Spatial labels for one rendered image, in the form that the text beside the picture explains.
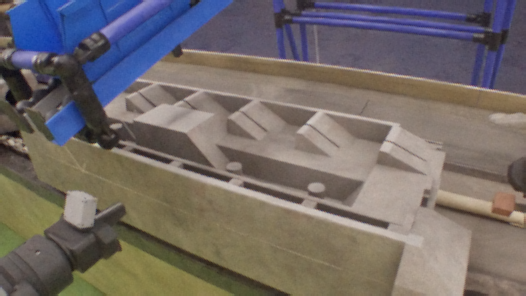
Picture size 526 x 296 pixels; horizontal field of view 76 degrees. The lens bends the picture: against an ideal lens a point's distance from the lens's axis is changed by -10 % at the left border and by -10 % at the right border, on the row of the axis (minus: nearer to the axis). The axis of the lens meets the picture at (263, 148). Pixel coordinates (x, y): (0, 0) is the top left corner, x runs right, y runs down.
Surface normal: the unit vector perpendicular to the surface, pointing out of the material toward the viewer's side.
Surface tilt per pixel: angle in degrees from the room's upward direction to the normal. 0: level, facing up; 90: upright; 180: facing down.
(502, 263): 0
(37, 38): 88
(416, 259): 54
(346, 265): 80
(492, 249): 0
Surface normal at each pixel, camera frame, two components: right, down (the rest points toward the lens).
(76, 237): -0.04, -0.87
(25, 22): 0.86, 0.18
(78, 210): -0.45, -0.05
